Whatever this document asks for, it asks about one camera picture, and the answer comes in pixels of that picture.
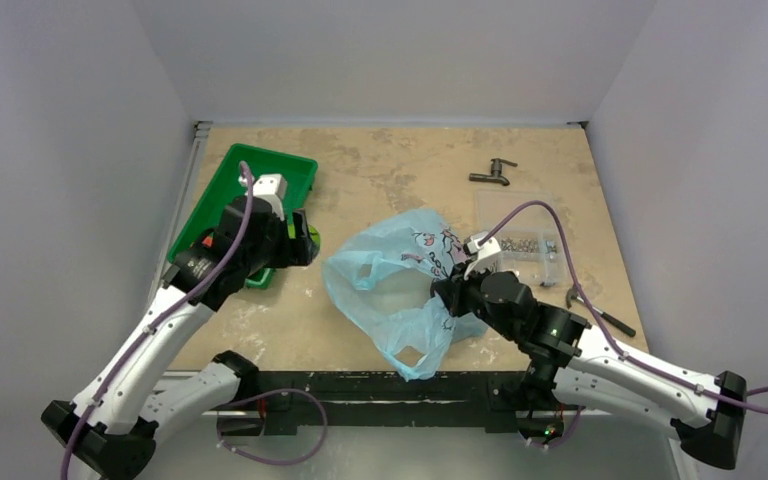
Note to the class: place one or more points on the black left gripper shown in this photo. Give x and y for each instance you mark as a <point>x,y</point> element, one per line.
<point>302,242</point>

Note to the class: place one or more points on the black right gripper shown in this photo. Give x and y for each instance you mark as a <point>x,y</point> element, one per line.
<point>450,294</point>

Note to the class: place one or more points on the green fake fruit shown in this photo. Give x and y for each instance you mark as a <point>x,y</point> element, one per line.
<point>314,241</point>

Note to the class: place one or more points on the light blue plastic bag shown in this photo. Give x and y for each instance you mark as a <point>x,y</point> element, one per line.
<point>381,278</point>

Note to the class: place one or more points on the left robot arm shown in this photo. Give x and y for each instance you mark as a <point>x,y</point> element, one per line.
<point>112,428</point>

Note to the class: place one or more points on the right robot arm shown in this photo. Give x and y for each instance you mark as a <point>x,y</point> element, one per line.
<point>572,363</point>

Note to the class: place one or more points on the green plastic tray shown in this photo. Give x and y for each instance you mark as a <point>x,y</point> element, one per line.
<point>225,199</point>

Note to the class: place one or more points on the clear plastic screw box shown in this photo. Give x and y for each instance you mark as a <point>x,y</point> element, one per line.
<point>530,242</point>

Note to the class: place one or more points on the dark metal faucet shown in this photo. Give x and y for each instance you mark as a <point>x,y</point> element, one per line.
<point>495,175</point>

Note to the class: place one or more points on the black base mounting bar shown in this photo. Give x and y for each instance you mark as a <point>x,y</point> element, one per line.
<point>493,401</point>

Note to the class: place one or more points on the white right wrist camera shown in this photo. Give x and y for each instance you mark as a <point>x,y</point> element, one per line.
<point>484,254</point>

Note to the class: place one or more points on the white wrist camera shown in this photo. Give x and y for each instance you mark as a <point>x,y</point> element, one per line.
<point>272,189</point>
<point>484,254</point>

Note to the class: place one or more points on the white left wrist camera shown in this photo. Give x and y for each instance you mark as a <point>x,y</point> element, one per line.
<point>272,189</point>

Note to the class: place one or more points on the black handled pliers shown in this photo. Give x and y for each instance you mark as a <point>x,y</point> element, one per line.
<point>573,295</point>

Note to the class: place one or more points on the aluminium frame rail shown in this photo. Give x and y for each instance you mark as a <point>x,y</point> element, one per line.
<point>181,205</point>

